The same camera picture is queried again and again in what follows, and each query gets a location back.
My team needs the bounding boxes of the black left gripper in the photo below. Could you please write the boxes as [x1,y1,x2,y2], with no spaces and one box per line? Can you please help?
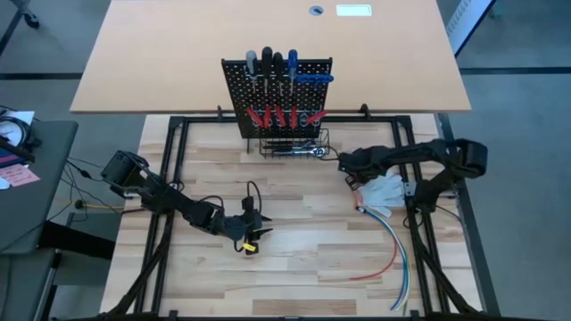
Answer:
[220,195,275,256]

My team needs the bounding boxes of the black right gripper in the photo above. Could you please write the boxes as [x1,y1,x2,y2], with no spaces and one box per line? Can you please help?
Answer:
[337,148,385,191]

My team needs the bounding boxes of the silver ratchet wrench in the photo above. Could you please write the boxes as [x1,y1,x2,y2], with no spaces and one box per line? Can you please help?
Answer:
[271,145,327,158]

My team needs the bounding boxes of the black handled pliers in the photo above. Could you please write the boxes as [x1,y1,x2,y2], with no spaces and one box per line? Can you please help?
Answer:
[261,139,296,151]

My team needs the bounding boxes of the blue T-handle hex key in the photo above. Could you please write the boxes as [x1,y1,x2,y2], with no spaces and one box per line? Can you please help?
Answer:
[294,73,335,90]

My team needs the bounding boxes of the blue handled screwdriver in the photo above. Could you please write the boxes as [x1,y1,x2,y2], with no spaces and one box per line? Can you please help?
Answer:
[286,48,300,95]

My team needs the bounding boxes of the small black screwdriver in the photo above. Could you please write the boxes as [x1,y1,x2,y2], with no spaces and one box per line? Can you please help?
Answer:
[272,51,286,97]

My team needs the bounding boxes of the grey black handled screwdriver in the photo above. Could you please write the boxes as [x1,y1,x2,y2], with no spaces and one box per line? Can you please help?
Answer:
[244,49,260,94]

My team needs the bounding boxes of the white glove with orange cuff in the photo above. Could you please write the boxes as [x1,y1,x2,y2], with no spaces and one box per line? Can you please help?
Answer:
[354,172,408,218]

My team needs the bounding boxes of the black metal pegboard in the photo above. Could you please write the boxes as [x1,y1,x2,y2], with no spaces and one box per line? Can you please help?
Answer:
[220,56,335,139]

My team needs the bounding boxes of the white desk label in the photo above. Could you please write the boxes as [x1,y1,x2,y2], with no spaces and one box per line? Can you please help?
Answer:
[335,4,373,18]

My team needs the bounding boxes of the white perforated panel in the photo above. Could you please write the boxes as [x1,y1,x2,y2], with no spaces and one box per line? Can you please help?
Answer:
[445,0,499,58]

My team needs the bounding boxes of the tan wooden desk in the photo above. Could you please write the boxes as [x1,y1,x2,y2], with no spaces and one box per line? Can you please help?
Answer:
[70,0,473,115]

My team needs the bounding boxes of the dark grey side table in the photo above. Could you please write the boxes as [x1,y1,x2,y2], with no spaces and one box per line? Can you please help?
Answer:
[0,119,80,255]

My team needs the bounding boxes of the silver table leg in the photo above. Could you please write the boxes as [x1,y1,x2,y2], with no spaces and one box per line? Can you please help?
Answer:
[33,249,63,321]

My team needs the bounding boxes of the pink paper note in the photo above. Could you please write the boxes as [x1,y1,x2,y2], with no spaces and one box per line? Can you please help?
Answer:
[0,163,42,188]

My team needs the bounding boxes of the white paper sheet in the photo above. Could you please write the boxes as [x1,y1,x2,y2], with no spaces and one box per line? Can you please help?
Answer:
[0,110,36,148]

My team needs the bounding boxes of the blue object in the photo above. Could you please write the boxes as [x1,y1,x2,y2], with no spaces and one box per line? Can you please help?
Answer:
[0,149,23,169]

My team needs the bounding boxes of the black chair base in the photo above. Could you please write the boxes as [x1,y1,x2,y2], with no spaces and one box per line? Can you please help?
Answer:
[8,0,41,30]

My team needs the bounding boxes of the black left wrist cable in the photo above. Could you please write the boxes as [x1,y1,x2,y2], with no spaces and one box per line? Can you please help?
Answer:
[245,179,263,211]

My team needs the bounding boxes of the black wire basket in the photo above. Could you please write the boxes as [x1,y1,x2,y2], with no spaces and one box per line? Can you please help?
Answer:
[246,128,331,160]

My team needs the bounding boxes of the red cable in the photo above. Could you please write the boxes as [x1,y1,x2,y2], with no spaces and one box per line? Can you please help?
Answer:
[350,209,399,282]

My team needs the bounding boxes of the black metal rig frame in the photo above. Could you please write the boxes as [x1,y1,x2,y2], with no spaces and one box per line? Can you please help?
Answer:
[102,114,501,321]

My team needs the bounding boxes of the silver ring holder rail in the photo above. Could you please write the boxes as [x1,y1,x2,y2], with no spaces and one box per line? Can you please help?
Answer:
[247,104,325,128]

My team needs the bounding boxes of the blue cable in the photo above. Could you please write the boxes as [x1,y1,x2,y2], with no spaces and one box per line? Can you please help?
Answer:
[363,207,410,312]

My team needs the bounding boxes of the silver screwdriver holder rail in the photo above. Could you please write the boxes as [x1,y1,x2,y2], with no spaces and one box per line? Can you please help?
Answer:
[244,64,333,82]

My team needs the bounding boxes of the white cable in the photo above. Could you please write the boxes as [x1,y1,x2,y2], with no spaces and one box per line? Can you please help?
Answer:
[363,207,411,309]

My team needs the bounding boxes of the green cable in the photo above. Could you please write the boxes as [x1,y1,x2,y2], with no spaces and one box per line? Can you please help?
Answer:
[363,209,413,316]

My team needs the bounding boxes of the yellow cable with black plug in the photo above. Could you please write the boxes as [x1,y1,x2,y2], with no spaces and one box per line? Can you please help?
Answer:
[74,200,128,211]

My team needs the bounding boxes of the black coiled cable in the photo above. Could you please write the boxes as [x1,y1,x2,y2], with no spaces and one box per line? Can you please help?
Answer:
[0,113,45,164]

